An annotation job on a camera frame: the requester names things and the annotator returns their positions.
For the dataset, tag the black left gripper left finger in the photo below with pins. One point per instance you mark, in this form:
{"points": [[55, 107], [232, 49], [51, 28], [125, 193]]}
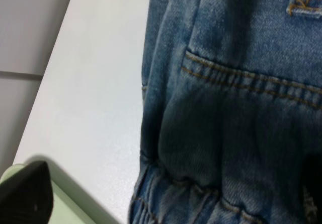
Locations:
{"points": [[27, 195]]}

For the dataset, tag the light green plastic tray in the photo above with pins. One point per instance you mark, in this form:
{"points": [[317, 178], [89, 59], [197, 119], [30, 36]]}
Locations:
{"points": [[71, 203]]}

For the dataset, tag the children's blue denim shorts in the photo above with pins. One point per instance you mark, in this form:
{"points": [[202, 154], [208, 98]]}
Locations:
{"points": [[231, 94]]}

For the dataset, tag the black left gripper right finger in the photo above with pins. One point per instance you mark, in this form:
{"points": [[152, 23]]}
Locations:
{"points": [[312, 181]]}

